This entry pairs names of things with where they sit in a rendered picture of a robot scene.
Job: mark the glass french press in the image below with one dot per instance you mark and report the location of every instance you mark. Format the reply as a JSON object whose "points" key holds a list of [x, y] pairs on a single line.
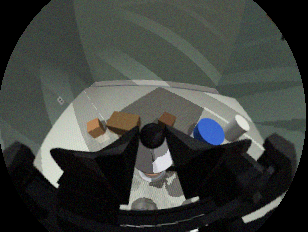
{"points": [[153, 155]]}

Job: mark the brown rectangular block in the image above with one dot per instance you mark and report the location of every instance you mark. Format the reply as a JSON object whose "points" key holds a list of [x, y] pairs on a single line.
{"points": [[121, 122]]}

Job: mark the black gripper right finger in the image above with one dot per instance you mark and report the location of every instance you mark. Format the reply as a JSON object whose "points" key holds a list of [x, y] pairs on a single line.
{"points": [[195, 161]]}

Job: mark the blue short cylinder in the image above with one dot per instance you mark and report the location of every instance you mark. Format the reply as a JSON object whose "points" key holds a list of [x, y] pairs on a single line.
{"points": [[208, 131]]}

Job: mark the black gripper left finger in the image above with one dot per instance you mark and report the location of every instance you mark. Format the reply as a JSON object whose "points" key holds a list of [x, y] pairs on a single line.
{"points": [[113, 165]]}

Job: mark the small brown cube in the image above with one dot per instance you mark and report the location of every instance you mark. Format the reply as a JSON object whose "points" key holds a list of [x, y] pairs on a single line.
{"points": [[95, 128], [166, 119]]}

